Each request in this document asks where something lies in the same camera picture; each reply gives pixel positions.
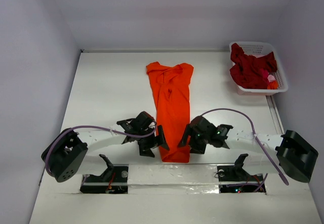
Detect dark red t shirt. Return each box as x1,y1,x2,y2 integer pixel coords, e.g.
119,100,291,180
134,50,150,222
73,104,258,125
230,43,278,89

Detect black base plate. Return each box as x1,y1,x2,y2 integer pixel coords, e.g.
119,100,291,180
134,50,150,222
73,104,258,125
214,165,266,194
79,165,129,194

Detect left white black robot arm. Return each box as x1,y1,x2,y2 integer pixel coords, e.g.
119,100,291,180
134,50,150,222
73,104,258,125
41,111,170,183

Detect white plastic basket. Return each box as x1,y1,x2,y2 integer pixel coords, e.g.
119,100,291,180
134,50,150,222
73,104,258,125
229,41,288,96

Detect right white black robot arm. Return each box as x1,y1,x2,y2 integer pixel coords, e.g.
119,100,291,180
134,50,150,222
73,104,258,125
178,116,318,183

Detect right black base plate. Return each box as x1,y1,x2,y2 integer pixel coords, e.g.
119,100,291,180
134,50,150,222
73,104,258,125
214,165,266,194

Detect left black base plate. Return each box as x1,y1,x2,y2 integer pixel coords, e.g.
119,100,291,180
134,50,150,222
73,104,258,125
79,165,129,194

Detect orange t shirt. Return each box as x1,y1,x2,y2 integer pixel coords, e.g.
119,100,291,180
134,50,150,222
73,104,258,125
146,62,194,163

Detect pink garment in basket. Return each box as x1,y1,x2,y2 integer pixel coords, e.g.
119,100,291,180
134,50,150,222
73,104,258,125
260,68,275,83

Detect small orange garment in basket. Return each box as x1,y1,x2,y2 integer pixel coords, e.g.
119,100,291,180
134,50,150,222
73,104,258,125
267,80,279,90

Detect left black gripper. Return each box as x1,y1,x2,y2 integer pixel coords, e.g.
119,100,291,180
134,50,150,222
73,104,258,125
136,125,168,157

